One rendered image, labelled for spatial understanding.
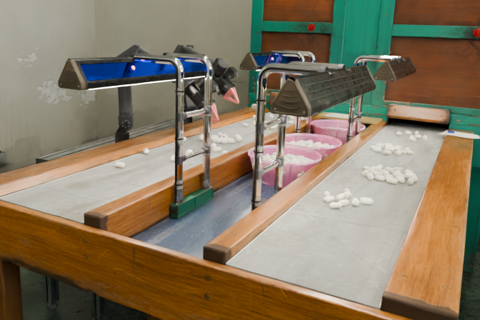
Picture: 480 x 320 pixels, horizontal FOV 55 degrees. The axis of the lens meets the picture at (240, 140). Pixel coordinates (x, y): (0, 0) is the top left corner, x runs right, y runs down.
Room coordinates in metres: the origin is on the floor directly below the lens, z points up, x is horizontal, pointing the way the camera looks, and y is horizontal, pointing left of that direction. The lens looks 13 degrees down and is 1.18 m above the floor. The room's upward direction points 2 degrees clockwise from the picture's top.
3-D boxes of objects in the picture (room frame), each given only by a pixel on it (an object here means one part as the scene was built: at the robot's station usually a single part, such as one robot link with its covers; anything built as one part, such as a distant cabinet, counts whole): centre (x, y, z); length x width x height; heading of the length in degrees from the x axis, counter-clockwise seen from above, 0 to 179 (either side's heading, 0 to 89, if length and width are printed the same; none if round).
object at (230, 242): (1.67, -0.36, 0.71); 1.81 x 0.05 x 0.11; 154
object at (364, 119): (2.48, -0.58, 0.77); 0.33 x 0.15 x 0.01; 64
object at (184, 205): (1.34, 0.20, 0.90); 0.20 x 0.19 x 0.45; 154
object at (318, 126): (2.28, -0.48, 0.72); 0.27 x 0.27 x 0.10
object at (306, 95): (1.13, -0.23, 1.08); 0.62 x 0.08 x 0.07; 154
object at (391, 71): (2.00, -0.66, 1.08); 0.62 x 0.08 x 0.07; 154
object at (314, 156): (1.64, -0.16, 0.72); 0.27 x 0.27 x 0.10
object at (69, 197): (1.89, 0.09, 0.73); 1.81 x 0.30 x 0.02; 154
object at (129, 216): (1.81, -0.07, 0.71); 1.81 x 0.05 x 0.11; 154
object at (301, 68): (1.17, -0.15, 0.90); 0.20 x 0.19 x 0.45; 154
